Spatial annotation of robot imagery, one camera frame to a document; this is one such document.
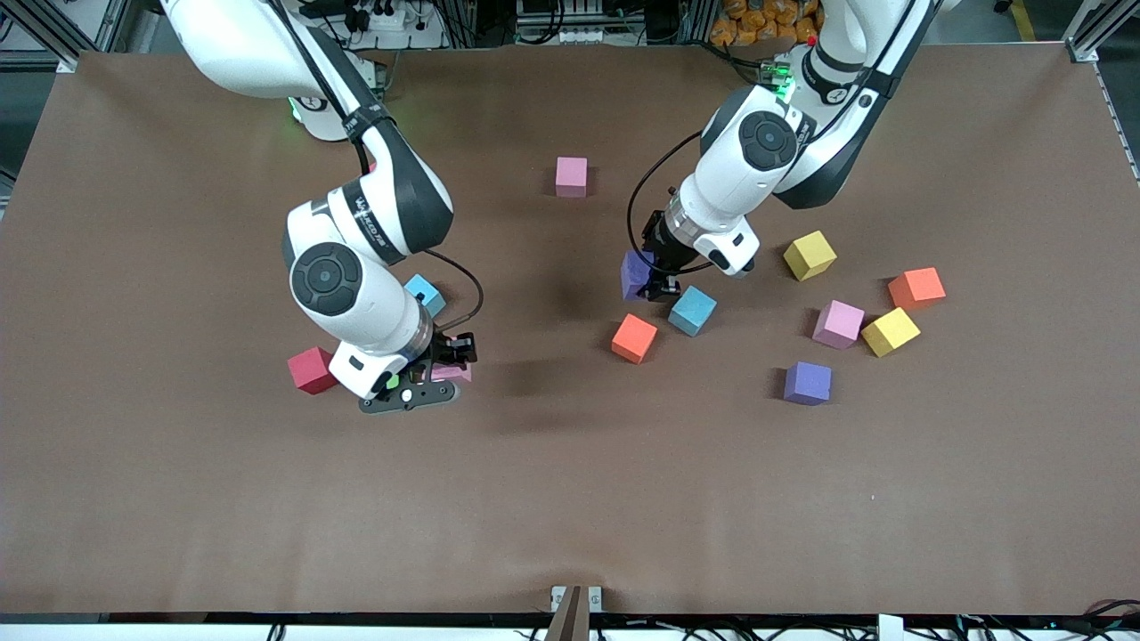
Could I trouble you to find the purple foam cube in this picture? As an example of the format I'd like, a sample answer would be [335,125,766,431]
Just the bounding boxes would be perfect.
[620,249,658,302]
[784,361,834,407]

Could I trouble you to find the blue foam cube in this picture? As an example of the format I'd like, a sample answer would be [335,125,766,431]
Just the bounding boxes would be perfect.
[403,273,448,319]
[668,285,719,338]

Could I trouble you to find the orange foam cube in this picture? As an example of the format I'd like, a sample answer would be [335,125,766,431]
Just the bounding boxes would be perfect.
[888,267,947,312]
[611,313,659,365]

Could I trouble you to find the yellow foam cube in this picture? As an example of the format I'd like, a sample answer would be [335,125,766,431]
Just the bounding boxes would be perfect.
[860,307,922,358]
[783,230,838,282]

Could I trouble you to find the brown paper table cover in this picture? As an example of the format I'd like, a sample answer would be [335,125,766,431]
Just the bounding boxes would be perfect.
[0,45,1140,615]

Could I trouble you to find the bag of orange objects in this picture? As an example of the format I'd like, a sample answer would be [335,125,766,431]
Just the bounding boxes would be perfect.
[710,0,822,47]

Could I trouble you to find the white equipment box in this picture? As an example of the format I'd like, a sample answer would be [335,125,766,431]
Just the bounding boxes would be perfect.
[515,0,608,45]

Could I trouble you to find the white power strip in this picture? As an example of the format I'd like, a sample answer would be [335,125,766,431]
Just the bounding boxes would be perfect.
[343,0,446,50]

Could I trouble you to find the metal mounting bracket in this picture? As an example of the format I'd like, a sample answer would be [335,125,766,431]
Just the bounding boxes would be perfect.
[550,585,604,613]

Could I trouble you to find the grey camera pole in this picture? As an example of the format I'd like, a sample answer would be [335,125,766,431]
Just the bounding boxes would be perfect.
[545,586,585,641]

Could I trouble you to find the aluminium frame profile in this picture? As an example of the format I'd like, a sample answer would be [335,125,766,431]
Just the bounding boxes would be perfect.
[0,0,134,74]
[1064,0,1140,63]

